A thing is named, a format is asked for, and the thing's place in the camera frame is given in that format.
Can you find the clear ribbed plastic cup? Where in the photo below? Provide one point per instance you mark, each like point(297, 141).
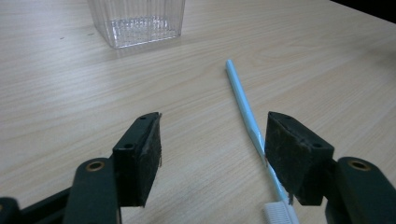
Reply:
point(137, 21)

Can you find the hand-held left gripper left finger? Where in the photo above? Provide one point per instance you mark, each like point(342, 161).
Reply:
point(137, 161)

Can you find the light blue toothbrush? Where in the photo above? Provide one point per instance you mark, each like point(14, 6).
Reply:
point(244, 105)

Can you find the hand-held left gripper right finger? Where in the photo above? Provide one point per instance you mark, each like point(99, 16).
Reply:
point(295, 158)

